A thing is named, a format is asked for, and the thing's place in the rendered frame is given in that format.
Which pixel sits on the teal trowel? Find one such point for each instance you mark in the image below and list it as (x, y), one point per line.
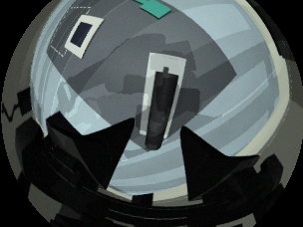
(154, 8)

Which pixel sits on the white square tile with dark square center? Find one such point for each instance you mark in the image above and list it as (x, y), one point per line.
(82, 34)

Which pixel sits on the small trowel with black handle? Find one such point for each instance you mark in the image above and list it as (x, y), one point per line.
(162, 86)

